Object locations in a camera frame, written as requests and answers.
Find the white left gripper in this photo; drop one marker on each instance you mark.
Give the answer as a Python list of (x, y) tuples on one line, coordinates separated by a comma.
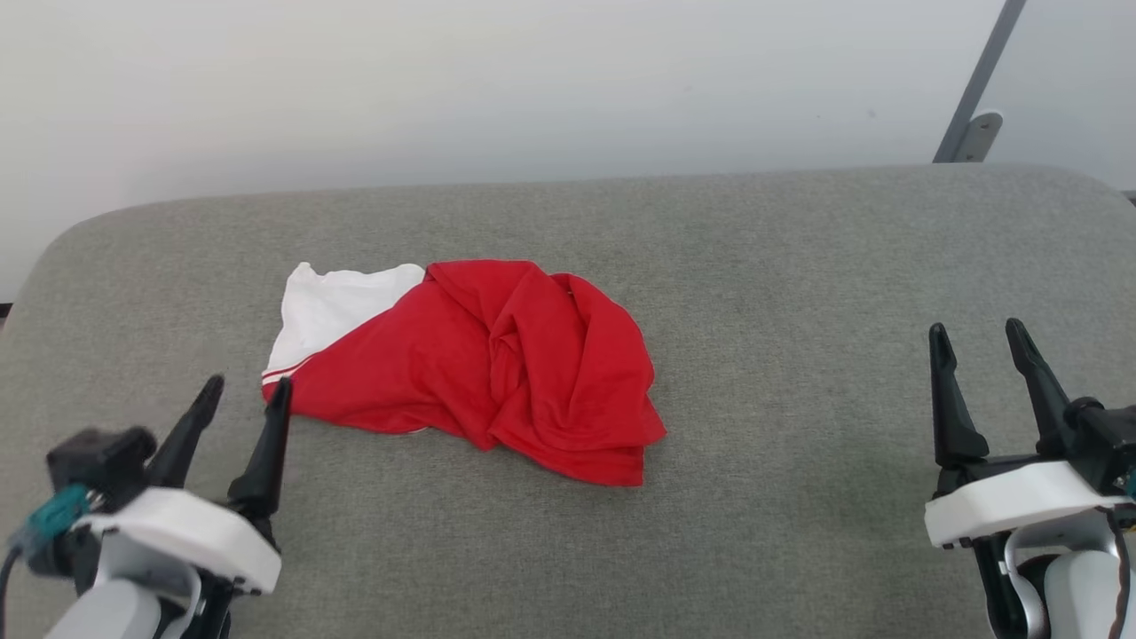
[(186, 532)]

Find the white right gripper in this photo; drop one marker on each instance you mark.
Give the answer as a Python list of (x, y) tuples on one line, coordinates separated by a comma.
[(1012, 501)]

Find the red and white garment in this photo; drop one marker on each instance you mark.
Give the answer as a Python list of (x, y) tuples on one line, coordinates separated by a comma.
[(497, 373)]

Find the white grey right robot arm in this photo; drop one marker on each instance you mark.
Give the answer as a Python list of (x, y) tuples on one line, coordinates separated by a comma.
[(1078, 595)]

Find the grey fabric sofa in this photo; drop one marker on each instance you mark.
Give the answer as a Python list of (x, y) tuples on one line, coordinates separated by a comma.
[(754, 355)]

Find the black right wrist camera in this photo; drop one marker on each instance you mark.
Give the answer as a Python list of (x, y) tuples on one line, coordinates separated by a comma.
[(1105, 439)]

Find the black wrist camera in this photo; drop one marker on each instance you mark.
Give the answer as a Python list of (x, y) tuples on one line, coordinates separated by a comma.
[(98, 461), (1105, 439)]

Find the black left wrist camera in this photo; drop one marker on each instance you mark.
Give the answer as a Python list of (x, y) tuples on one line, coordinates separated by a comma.
[(98, 461)]

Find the grey metal bracket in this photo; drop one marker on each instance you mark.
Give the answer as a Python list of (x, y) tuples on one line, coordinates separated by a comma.
[(978, 138)]

